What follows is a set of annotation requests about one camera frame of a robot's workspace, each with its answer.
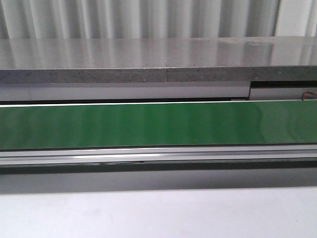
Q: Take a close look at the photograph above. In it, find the grey speckled stone counter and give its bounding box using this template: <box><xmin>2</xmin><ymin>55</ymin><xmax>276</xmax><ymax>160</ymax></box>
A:
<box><xmin>0</xmin><ymin>37</ymin><xmax>317</xmax><ymax>84</ymax></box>

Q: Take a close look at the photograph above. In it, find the aluminium conveyor frame rail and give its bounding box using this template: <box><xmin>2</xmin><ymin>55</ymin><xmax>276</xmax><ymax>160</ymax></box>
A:
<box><xmin>0</xmin><ymin>144</ymin><xmax>317</xmax><ymax>174</ymax></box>

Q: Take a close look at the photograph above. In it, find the green conveyor belt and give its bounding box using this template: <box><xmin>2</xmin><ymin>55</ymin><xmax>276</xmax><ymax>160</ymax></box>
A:
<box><xmin>0</xmin><ymin>100</ymin><xmax>317</xmax><ymax>150</ymax></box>

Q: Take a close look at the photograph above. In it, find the white pleated curtain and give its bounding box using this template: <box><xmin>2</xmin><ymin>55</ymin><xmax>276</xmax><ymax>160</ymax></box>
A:
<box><xmin>0</xmin><ymin>0</ymin><xmax>317</xmax><ymax>39</ymax></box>

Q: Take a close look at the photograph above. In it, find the red orange wire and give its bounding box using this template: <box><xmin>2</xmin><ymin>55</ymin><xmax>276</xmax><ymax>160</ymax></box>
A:
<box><xmin>300</xmin><ymin>91</ymin><xmax>317</xmax><ymax>101</ymax></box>

